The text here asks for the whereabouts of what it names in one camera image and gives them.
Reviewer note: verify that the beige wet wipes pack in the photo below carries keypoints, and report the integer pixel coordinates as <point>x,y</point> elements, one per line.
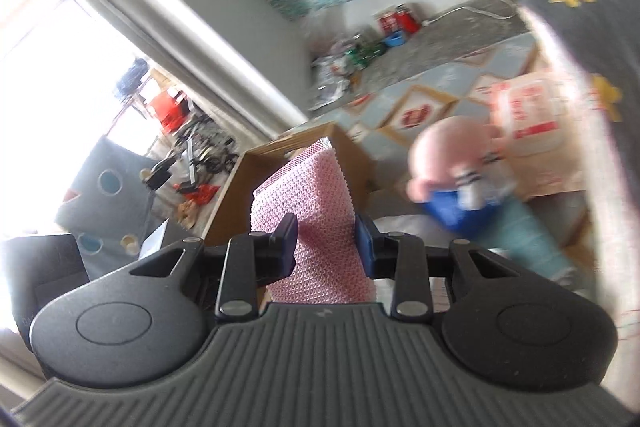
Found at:
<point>535,117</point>

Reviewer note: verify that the hanging blue clothes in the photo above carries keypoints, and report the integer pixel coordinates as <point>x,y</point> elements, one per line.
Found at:
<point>132,77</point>

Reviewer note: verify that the grey fabric box with circles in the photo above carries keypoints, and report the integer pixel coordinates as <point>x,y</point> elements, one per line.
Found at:
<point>100,207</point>

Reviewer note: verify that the grey blanket with yellow print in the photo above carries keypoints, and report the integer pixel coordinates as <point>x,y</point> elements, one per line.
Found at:
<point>600,42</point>

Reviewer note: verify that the pink textured sponge cloth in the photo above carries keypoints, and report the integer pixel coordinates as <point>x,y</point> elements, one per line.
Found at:
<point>310,197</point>

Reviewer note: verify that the teal checked towel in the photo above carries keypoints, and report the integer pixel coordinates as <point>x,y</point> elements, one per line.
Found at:
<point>535,237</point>

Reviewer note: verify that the blue bowl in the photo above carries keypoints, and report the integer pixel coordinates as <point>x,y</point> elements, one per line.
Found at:
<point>394,40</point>

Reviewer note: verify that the metal rack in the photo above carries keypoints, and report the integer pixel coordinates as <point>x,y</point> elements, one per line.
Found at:
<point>200,147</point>

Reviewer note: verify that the red cans pack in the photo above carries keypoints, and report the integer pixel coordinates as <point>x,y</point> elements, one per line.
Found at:
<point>397,22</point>

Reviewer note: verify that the red plastic crate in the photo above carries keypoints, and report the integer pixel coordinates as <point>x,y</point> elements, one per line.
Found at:
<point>167,107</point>

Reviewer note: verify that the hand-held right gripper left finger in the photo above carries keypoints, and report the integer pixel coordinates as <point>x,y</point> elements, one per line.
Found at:
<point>287,243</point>

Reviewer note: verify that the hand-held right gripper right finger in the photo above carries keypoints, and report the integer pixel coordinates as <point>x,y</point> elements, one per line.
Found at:
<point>364,247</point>

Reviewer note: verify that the pink plush toy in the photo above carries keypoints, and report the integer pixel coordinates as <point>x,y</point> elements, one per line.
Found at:
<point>440,152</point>

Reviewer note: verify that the grey patterned bed sheet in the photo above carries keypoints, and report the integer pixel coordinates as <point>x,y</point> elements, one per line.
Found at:
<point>440,82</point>

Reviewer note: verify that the brown cardboard box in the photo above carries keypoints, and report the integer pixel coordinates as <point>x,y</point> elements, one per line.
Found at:
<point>232,199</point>

